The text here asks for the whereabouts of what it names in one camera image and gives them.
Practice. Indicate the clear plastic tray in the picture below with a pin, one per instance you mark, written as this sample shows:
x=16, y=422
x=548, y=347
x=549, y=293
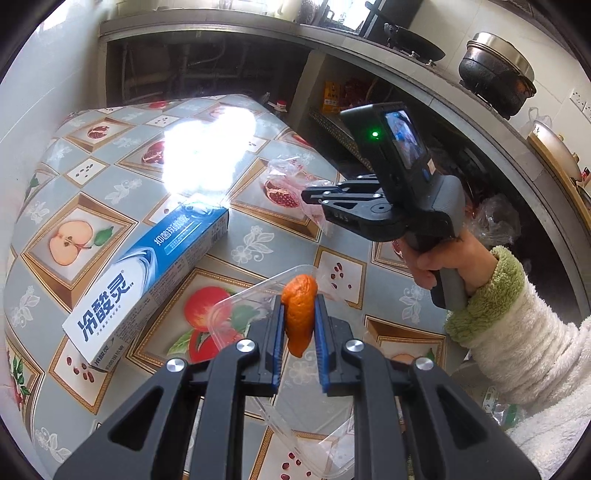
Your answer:
x=235, y=307

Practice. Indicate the black wok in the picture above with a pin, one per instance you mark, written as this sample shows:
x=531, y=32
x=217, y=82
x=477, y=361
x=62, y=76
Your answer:
x=413, y=41

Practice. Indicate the blue white toothpaste box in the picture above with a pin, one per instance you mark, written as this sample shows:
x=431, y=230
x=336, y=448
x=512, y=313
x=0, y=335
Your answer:
x=138, y=281

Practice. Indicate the orange peel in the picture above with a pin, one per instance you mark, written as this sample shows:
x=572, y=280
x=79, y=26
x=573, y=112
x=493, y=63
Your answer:
x=300, y=314

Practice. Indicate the grey kitchen counter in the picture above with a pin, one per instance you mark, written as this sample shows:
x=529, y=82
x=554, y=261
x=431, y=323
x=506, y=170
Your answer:
x=351, y=48

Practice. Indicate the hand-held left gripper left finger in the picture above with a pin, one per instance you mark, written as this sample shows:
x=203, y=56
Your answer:
x=277, y=341

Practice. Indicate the orange food packet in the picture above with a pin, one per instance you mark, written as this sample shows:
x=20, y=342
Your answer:
x=330, y=97

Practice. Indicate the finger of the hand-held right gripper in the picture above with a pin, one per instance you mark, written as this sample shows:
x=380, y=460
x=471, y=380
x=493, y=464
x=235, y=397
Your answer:
x=332, y=198
x=351, y=185

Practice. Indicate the bag of red chilies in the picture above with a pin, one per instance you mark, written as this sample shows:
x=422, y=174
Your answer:
x=358, y=92

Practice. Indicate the white wall socket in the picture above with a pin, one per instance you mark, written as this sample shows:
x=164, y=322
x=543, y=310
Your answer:
x=581, y=100

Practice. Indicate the crumpled clear plastic bag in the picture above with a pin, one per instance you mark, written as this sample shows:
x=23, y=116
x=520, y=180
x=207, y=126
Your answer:
x=496, y=217

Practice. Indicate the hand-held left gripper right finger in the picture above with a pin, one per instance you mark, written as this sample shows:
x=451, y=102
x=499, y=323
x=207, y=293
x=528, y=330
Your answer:
x=322, y=341

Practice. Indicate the red-capped white bottle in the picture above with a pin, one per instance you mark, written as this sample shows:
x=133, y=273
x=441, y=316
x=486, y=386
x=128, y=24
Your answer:
x=280, y=105

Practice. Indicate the person's right forearm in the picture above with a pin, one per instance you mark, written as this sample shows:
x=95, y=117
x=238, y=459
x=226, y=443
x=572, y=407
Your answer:
x=531, y=346

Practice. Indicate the person's right hand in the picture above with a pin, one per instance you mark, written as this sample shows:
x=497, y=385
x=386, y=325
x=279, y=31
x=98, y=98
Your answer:
x=478, y=263

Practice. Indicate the clear plastic bag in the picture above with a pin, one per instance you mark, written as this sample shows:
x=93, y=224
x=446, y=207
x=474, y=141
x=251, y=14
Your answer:
x=496, y=217
x=288, y=168

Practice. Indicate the black pot with lid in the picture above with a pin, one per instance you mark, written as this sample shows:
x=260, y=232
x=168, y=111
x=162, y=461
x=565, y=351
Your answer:
x=496, y=69

